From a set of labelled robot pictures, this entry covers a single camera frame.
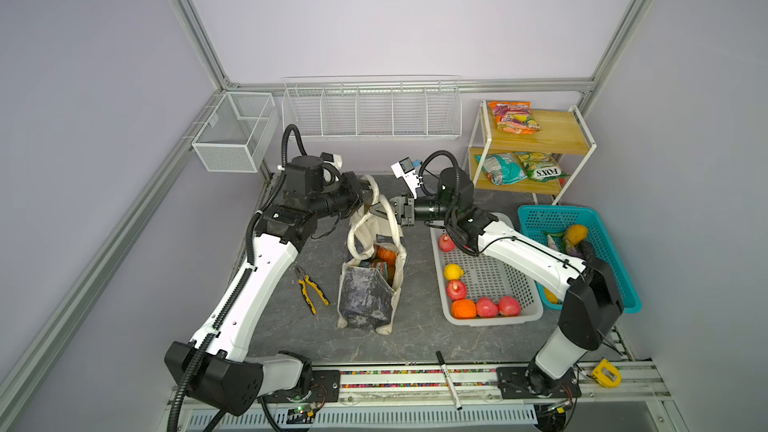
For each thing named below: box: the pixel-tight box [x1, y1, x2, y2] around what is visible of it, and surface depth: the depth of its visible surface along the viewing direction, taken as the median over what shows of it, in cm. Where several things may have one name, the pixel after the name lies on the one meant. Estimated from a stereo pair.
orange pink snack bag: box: [488, 101, 541, 135], surface depth 88 cm
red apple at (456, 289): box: [446, 279, 467, 301], surface depth 86 cm
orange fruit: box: [451, 299, 477, 320], surface depth 82 cm
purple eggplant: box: [565, 239, 584, 260], surface depth 95 cm
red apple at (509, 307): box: [498, 295, 522, 317], surface depth 83 cm
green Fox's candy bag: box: [517, 152, 570, 183], surface depth 99 cm
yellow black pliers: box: [295, 266, 330, 315], surface depth 91 cm
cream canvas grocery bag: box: [338, 175, 407, 335], surface depth 70 cm
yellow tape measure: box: [591, 358, 622, 388], surface depth 75 cm
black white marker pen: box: [435, 350, 463, 411], surface depth 76 cm
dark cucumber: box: [578, 239, 605, 265], surface depth 93 cm
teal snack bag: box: [475, 153, 528, 185], surface depth 98 cm
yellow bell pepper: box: [566, 224, 588, 245], surface depth 98 cm
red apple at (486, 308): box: [476, 296, 499, 318], surface depth 82 cm
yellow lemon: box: [444, 263, 465, 280], surface depth 91 cm
